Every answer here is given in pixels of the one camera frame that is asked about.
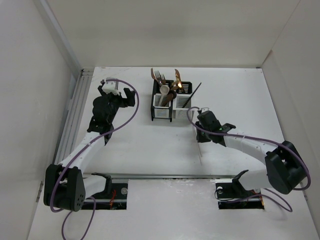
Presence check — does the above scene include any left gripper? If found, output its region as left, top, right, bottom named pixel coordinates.
left=99, top=86, right=134, bottom=124

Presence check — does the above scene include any black chopstick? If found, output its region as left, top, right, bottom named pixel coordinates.
left=182, top=82, right=202, bottom=108

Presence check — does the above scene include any white chopstick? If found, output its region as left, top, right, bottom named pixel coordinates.
left=192, top=126, right=203, bottom=166

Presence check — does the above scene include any silver fork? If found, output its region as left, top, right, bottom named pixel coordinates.
left=154, top=70, right=162, bottom=84

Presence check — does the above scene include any black round spoon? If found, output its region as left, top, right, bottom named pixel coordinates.
left=166, top=90, right=177, bottom=102

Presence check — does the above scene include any copper knife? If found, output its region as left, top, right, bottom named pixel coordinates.
left=174, top=68, right=182, bottom=87

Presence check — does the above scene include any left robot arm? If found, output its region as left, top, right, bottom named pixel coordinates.
left=43, top=87, right=139, bottom=213

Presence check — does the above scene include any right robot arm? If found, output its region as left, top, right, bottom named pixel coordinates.
left=194, top=109, right=311, bottom=197

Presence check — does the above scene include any white utensil rack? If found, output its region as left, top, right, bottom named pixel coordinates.
left=172, top=81, right=193, bottom=120

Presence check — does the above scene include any black utensil rack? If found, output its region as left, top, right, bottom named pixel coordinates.
left=150, top=80, right=173, bottom=122

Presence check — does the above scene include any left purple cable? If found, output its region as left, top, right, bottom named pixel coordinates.
left=50, top=79, right=140, bottom=240

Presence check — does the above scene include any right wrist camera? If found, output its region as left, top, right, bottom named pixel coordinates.
left=197, top=107, right=210, bottom=114

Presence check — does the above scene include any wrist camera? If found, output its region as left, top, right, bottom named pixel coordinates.
left=98, top=78, right=120, bottom=96
left=197, top=107, right=210, bottom=114

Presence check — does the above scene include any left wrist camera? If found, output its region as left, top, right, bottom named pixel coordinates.
left=98, top=78, right=120, bottom=96

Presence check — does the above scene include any aluminium rail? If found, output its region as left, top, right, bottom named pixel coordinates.
left=109, top=173, right=235, bottom=180

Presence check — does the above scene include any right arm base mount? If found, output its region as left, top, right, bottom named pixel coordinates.
left=214, top=170, right=265, bottom=210

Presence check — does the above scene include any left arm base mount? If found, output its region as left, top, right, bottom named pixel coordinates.
left=76, top=173, right=129, bottom=210

